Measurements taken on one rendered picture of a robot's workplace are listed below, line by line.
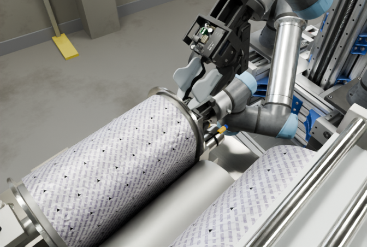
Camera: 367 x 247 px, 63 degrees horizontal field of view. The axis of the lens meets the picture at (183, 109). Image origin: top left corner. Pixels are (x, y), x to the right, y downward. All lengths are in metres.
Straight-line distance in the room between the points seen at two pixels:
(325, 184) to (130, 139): 0.27
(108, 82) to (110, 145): 2.11
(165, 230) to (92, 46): 2.62
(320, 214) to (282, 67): 0.67
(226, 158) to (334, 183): 0.66
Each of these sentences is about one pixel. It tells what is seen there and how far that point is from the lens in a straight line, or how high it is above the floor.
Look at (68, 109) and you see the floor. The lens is 2.42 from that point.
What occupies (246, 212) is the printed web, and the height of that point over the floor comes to 1.40.
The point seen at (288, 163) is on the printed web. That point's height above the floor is 1.40.
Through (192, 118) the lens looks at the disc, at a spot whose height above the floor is 1.30.
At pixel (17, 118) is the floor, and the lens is 2.51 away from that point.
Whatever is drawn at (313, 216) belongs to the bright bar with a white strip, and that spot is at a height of 1.44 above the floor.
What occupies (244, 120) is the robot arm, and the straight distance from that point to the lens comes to 0.84.
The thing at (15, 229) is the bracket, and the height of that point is 1.29.
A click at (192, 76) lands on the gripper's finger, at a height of 1.30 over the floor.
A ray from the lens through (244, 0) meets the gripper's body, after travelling 0.50.
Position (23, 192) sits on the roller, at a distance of 0.45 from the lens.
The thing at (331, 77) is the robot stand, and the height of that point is 0.78.
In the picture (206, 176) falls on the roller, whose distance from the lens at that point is 0.50.
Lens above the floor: 1.66
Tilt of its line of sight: 47 degrees down
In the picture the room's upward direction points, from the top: straight up
